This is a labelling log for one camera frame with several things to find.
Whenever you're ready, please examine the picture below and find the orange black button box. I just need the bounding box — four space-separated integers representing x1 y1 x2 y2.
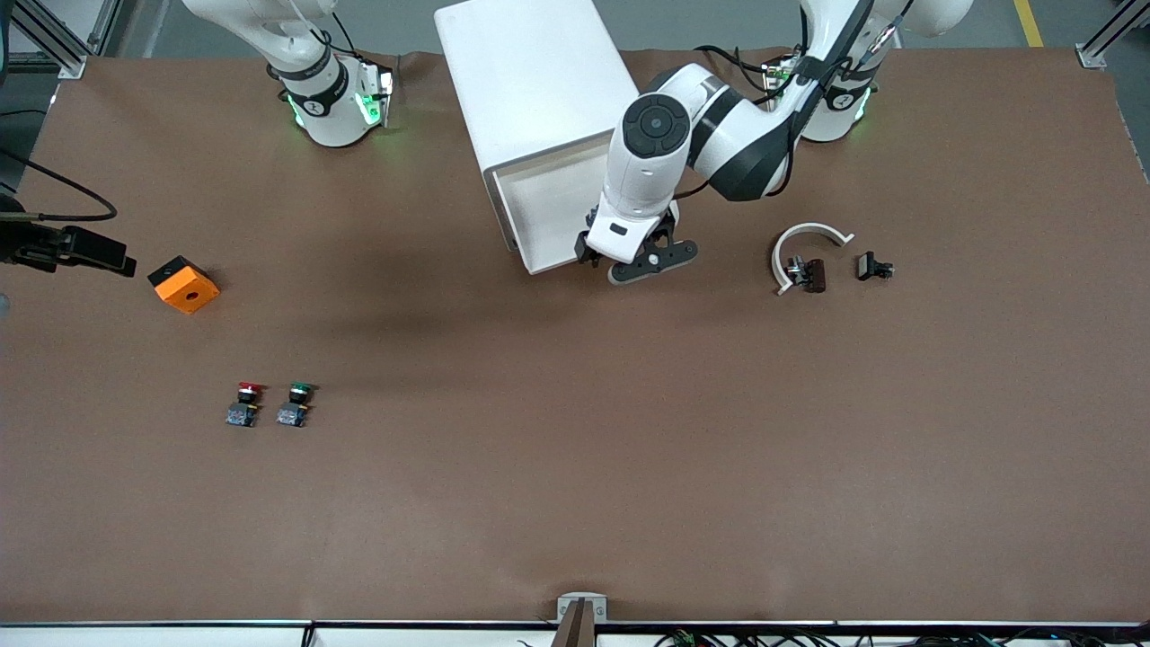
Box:
147 255 221 315

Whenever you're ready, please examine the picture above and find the red push button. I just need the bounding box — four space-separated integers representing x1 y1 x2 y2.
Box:
225 382 267 429

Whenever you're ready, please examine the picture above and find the green push button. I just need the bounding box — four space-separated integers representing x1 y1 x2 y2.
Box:
276 382 316 429

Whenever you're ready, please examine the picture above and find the brown black small component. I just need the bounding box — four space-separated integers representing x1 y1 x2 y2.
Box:
785 257 828 295

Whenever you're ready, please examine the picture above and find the brown table cover sheet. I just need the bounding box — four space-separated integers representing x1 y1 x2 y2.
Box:
0 49 1150 624

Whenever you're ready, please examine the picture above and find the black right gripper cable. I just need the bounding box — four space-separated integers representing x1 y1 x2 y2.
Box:
0 148 119 223

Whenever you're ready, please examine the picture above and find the white curved cable piece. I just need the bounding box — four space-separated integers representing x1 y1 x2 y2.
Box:
771 222 855 297

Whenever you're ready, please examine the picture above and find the aluminium frame profile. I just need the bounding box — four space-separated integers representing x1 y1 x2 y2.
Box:
0 0 91 80
1075 0 1150 71

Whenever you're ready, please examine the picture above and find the black arm base cable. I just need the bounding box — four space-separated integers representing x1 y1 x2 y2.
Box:
694 43 783 95

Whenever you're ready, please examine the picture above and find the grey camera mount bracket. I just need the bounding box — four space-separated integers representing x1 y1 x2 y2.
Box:
556 592 608 647

